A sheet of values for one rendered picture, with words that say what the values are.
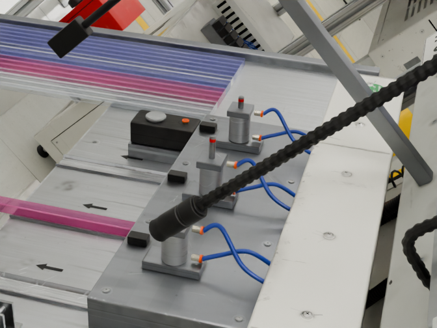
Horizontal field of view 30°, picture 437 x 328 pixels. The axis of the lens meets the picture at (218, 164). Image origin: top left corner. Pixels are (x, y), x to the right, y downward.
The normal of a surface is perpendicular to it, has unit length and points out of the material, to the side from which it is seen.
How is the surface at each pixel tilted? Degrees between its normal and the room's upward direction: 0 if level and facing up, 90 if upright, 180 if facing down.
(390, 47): 90
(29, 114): 0
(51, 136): 90
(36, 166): 0
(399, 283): 90
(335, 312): 47
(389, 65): 90
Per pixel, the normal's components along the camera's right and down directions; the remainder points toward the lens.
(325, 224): 0.04, -0.86
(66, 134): -0.26, 0.48
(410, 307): -0.62, -0.75
